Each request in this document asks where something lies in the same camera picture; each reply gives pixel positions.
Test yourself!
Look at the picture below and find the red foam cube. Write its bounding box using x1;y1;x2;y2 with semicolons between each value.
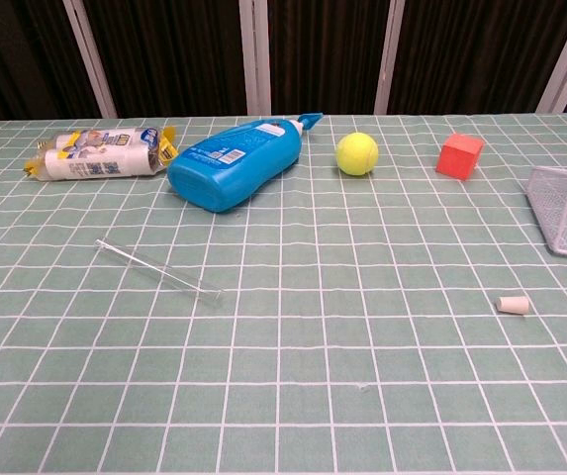
434;132;486;182

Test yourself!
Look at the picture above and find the yellow tennis ball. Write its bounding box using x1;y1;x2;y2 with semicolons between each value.
335;131;380;176

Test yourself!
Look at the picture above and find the clear glass test tube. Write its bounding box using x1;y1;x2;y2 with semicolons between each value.
94;237;225;306

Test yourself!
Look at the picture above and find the plastic pack of white rolls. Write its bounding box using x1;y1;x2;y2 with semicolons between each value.
23;126;179;183

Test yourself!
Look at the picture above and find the white conical rubber stopper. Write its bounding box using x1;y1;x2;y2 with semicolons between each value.
495;295;531;317

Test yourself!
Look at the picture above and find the blue detergent pump bottle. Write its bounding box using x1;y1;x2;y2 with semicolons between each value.
166;112;325;214

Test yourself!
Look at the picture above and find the green white checked tablecloth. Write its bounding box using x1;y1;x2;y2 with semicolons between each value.
0;114;567;475

